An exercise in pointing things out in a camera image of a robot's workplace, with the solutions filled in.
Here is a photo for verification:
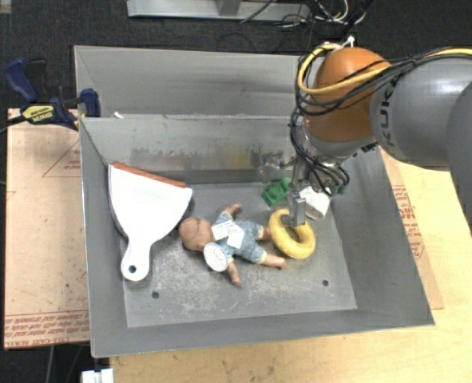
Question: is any green toy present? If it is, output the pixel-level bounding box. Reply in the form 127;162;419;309
261;176;293;207

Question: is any baby doll in blue clothes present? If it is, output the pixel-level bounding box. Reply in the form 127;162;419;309
178;203;287;287

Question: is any grey metal bin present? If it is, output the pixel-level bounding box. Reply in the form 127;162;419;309
73;45;436;359

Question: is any white scraper with red-brown edge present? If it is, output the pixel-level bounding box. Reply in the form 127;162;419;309
107;161;194;282

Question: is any brown cardboard board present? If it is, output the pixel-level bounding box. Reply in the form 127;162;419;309
3;108;445;350

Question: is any yellow ring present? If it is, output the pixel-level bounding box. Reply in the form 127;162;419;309
268;207;316;260

